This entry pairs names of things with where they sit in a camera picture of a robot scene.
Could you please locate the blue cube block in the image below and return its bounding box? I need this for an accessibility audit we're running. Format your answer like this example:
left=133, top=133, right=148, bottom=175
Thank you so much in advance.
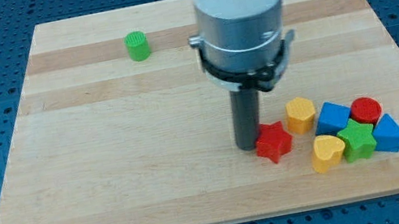
left=315, top=101, right=351, bottom=136

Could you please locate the red star block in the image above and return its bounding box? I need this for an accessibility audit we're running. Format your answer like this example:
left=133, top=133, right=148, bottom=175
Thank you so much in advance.
left=255, top=121, right=293, bottom=164

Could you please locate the green cylinder block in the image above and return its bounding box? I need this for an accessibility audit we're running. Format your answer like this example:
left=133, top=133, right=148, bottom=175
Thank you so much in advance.
left=123, top=31, right=151, bottom=62

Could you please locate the yellow hexagon block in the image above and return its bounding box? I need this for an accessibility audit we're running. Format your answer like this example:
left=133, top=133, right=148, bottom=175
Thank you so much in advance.
left=285, top=97, right=315, bottom=135

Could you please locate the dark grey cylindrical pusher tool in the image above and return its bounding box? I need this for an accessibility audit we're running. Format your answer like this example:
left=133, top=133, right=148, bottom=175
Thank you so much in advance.
left=230, top=88, right=260, bottom=151

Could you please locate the green star block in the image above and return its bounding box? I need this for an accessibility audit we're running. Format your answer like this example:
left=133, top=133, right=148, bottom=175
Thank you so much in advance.
left=337, top=118, right=377, bottom=163

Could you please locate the black and silver clamp ring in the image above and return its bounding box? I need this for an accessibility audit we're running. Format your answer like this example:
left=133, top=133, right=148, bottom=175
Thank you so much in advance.
left=187, top=17, right=306, bottom=106

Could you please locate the light wooden board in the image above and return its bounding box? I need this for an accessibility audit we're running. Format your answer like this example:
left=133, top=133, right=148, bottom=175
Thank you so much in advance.
left=0, top=0, right=399, bottom=224

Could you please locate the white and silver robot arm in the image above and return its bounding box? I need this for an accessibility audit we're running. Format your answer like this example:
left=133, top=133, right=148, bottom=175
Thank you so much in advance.
left=193, top=0, right=282, bottom=73

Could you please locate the yellow heart block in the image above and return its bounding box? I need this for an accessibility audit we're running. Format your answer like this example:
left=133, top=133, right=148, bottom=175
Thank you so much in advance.
left=311, top=135, right=345, bottom=174

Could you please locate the red cylinder block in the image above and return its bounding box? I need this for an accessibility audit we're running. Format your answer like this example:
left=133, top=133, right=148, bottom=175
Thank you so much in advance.
left=350, top=97, right=382, bottom=125

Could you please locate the blue triangle block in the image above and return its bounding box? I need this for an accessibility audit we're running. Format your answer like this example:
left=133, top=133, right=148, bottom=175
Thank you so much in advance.
left=372, top=114, right=399, bottom=153

